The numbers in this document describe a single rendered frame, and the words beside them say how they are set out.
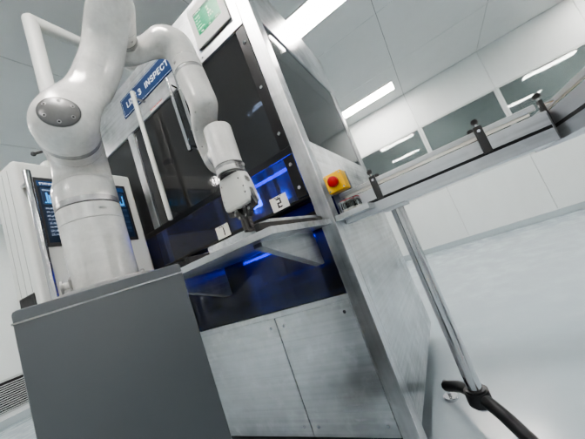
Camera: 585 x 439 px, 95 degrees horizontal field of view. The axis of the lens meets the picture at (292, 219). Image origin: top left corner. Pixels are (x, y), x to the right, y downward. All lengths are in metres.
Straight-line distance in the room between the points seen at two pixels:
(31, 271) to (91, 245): 0.78
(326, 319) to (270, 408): 0.53
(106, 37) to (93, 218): 0.48
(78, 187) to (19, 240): 0.82
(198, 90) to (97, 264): 0.54
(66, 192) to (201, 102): 0.42
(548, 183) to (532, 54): 2.01
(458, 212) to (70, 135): 5.37
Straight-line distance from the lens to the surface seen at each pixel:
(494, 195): 5.60
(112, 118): 2.10
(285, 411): 1.41
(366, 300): 1.03
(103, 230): 0.68
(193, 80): 0.92
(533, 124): 1.10
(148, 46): 1.05
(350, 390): 1.20
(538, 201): 5.70
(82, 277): 0.67
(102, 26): 0.96
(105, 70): 0.90
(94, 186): 0.72
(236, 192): 0.78
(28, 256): 1.45
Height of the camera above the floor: 0.79
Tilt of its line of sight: 8 degrees up
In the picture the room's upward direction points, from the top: 20 degrees counter-clockwise
